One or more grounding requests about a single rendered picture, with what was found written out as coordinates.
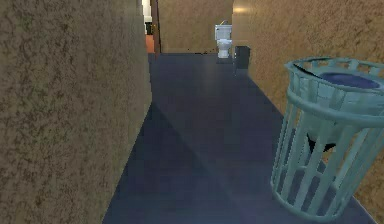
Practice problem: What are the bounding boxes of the black square bin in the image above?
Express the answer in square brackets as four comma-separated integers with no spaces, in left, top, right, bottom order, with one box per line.
[234,45,252,70]

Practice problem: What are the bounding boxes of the white toilet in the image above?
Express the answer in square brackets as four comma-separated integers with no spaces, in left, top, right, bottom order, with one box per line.
[214,20,234,59]

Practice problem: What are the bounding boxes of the brown room door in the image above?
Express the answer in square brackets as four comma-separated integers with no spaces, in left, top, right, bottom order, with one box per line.
[150,0,163,54]

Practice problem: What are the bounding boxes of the teal slatted waste bin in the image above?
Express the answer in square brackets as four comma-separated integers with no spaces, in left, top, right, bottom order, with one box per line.
[270,56,384,224]

